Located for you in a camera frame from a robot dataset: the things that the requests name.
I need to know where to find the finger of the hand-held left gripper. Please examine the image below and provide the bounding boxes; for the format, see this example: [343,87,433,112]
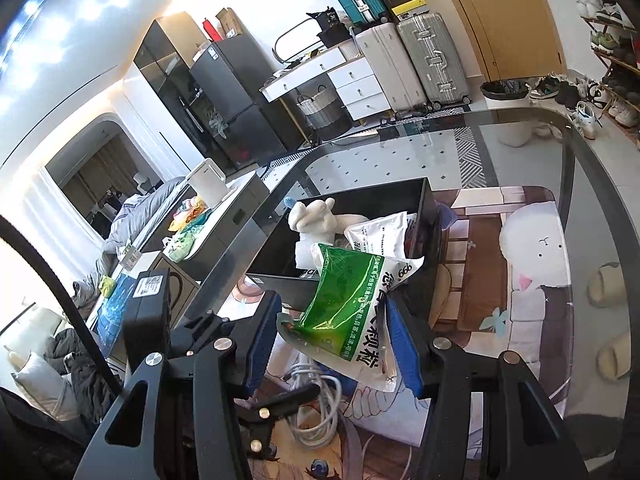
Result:
[234,383,322,424]
[246,420,279,459]

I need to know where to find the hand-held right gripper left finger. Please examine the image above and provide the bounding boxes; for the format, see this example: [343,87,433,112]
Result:
[73,290,284,480]

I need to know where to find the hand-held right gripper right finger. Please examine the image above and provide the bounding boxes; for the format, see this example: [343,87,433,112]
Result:
[385,299,589,480]

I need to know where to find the white cable bundle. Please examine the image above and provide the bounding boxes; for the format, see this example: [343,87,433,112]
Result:
[282,357,347,448]

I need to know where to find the green and white packet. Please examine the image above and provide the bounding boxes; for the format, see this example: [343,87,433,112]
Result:
[276,242,426,392]

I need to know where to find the white foam wrap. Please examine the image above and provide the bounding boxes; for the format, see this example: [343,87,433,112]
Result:
[295,237,326,269]

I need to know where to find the white foil pouch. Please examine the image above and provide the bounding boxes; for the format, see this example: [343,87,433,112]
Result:
[344,211,426,267]

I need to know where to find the white and blue plush toy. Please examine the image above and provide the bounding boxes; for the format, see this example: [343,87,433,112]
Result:
[286,196,371,243]

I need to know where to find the blue printed board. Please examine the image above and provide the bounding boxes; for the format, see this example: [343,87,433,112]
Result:
[91,276,139,347]

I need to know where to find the black jacket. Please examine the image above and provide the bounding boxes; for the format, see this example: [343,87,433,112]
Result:
[44,326,127,427]

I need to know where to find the grey bed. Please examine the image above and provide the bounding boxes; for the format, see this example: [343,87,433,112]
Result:
[70,177,192,312]

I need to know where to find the pile of colourful cloths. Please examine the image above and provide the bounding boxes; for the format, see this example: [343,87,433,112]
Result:
[166,196,214,262]

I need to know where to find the printed desk mat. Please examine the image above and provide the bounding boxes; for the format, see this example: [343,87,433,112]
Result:
[220,185,574,480]

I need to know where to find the white cushion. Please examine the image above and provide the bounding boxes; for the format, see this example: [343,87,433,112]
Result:
[0,305,82,422]

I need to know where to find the white side cabinet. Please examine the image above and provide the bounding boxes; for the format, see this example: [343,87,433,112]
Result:
[140,170,272,282]

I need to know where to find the white appliance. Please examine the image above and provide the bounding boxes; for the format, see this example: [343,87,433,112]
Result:
[186,158,236,209]

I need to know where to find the diamond patterned rug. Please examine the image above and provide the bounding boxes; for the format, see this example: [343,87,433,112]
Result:
[265,126,502,197]

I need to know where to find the beige slipper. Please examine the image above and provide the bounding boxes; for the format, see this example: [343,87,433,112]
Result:
[596,331,634,382]
[586,261,622,307]

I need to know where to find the black refrigerator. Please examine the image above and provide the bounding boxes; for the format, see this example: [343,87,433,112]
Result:
[190,35,297,172]

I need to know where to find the woven laundry basket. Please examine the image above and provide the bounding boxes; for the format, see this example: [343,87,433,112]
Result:
[295,85,352,134]

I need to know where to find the tall black glass cabinet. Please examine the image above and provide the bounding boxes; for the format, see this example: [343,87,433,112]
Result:
[132,10,237,172]

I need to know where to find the white trash bin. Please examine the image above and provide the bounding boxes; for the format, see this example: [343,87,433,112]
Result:
[480,80,534,147]

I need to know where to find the white dresser desk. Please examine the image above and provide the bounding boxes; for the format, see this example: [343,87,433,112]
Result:
[260,42,394,122]

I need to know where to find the white suitcase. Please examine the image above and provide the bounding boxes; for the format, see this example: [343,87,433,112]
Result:
[354,22,427,112]

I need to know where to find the silver suitcase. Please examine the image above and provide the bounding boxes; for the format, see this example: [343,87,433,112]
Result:
[396,10,472,109]

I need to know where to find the brown cardboard box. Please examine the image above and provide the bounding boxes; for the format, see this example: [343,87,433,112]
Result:
[216,7,246,41]

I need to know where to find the loose sneakers pile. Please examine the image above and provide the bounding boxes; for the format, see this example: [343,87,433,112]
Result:
[529,72,640,142]

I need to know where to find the oval mirror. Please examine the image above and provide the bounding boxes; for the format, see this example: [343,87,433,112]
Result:
[272,17,332,64]

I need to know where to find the black bag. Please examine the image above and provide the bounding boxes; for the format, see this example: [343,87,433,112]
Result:
[306,7,354,47]

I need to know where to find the wooden door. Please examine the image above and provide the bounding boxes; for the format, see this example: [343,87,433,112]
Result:
[434,0,572,89]

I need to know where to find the wooden shoe rack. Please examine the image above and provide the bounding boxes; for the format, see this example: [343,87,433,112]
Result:
[560,0,640,128]

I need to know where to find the rows of assorted shoes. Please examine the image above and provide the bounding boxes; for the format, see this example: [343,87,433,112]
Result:
[559,0,640,126]

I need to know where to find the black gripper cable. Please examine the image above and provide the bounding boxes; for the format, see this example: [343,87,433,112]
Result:
[0,215,124,402]

